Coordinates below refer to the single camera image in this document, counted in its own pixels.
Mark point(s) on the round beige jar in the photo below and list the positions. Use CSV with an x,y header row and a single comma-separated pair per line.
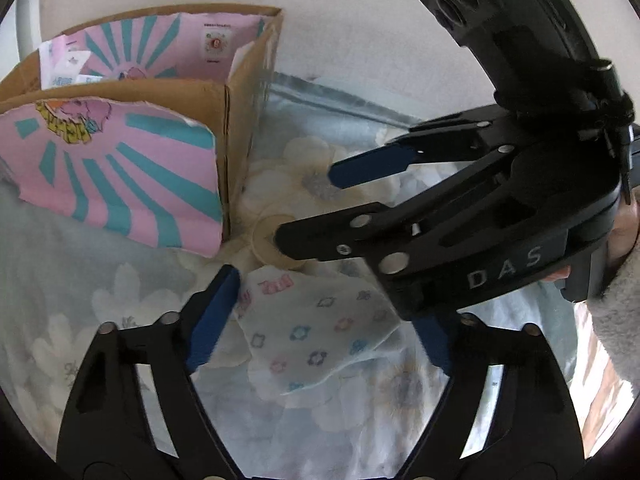
x,y
265,245

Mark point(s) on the light blue floral blanket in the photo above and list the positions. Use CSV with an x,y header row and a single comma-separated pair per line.
x,y
125,290

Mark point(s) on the cardboard box with pink print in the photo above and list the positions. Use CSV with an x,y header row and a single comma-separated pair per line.
x,y
150,160

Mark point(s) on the white patterned diaper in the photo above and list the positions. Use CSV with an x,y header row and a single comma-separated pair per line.
x,y
310,340

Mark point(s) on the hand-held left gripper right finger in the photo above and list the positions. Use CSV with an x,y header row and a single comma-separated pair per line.
x,y
435,345

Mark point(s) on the person's right forearm grey sleeve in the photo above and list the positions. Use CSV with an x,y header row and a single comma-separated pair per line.
x,y
620,310

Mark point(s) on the white door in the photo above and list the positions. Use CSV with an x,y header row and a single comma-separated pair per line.
x,y
27,25

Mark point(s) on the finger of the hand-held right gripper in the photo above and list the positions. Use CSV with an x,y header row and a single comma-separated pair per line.
x,y
325,240
370,165

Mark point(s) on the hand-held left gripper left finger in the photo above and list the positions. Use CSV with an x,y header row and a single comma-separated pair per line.
x,y
210,320

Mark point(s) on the person's right hand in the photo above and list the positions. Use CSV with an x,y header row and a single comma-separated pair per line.
x,y
625,230

